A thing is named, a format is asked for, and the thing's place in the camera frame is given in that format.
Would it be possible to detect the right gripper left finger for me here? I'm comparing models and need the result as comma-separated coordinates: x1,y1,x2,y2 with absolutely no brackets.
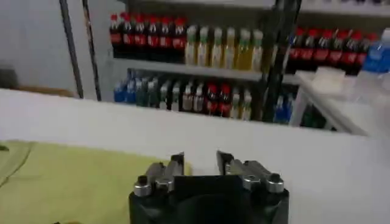
133,152,185,197

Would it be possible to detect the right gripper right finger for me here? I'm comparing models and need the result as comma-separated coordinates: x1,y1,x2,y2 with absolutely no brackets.
216,150,285,194

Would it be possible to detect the light green shirt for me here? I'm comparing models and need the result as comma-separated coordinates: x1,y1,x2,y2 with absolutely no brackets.
0,140,193,224

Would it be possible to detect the white table with bottle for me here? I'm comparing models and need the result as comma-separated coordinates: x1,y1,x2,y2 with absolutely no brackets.
288,69,390,138

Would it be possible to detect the shelf rack with bottles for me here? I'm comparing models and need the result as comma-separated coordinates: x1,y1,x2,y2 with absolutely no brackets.
268,0,390,130
108,0,295,123

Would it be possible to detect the blue labelled bottle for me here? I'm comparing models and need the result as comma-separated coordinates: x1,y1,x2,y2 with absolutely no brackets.
361,28,390,74

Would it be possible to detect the black metal frame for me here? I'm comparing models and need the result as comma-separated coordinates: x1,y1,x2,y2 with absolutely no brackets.
58,0,103,102

